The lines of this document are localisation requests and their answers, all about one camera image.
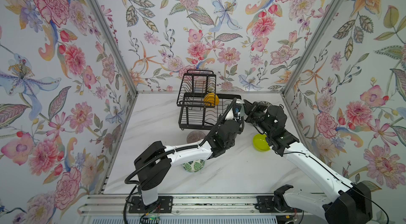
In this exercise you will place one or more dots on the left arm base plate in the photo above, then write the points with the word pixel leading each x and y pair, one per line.
pixel 149 205

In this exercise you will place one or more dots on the green leaf pattern bowl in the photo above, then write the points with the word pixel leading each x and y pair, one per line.
pixel 194 166

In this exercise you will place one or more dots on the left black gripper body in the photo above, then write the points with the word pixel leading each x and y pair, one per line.
pixel 221 119

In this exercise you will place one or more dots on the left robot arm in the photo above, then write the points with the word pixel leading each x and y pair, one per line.
pixel 154 163

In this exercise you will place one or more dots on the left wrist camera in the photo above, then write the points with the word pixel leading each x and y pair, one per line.
pixel 238 110

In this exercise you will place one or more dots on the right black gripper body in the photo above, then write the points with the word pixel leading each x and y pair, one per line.
pixel 257 116

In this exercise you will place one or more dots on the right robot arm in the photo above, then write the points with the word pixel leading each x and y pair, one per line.
pixel 343 202

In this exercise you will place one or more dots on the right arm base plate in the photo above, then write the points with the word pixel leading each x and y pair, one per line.
pixel 267 204

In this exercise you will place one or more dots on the lime green plastic bowl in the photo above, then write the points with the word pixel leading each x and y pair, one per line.
pixel 260 144

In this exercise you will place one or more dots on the pink striped ceramic bowl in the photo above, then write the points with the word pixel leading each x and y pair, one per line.
pixel 195 136

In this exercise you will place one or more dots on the aluminium mounting rail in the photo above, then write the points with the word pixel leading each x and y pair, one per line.
pixel 208 205

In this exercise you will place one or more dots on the yellow plastic bowl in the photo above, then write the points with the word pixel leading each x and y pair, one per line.
pixel 211 100

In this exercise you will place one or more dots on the black wire dish rack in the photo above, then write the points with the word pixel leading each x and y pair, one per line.
pixel 194 115

